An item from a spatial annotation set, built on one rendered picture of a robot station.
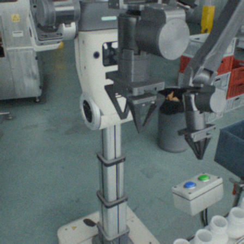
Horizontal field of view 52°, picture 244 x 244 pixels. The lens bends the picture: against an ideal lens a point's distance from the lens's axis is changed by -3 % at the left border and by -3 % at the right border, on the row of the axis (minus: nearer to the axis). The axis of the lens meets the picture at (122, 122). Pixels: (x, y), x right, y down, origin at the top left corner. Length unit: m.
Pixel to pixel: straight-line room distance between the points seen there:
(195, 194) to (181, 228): 1.39
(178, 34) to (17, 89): 3.89
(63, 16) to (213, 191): 0.66
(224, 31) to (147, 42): 0.38
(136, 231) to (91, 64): 1.17
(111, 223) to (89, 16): 1.00
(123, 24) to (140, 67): 0.07
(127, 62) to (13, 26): 3.58
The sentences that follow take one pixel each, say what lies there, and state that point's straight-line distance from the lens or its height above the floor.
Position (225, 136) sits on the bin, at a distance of 1.49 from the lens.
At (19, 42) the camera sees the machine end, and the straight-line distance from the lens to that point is 3.99.
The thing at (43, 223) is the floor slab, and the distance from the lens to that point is 2.22.
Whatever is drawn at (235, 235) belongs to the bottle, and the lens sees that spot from 0.70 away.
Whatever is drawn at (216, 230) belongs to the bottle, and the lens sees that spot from 0.65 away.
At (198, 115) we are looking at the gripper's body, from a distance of 0.75.
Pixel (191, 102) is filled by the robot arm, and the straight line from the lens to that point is 0.74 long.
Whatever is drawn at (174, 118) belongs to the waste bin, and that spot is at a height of 0.44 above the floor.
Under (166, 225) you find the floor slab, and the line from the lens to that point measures 2.15.
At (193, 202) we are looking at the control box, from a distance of 0.78.
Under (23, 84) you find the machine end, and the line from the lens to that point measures 4.15.
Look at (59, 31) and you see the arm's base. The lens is 0.89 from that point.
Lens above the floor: 1.63
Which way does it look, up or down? 28 degrees down
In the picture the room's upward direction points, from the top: straight up
